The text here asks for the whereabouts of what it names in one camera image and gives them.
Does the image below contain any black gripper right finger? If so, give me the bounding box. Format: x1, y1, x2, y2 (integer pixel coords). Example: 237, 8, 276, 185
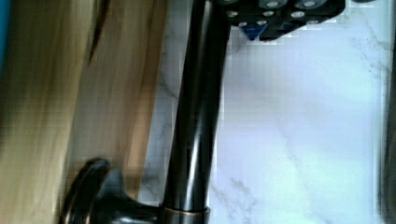
260, 0, 346, 41

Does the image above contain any black metal drawer handle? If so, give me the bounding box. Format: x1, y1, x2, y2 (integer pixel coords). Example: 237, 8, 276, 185
59, 0, 231, 224

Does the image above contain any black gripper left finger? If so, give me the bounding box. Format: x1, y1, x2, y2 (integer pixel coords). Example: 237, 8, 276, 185
214, 0, 282, 41

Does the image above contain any dark wooden block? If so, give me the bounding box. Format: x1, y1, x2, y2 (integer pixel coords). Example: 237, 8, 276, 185
380, 0, 396, 224

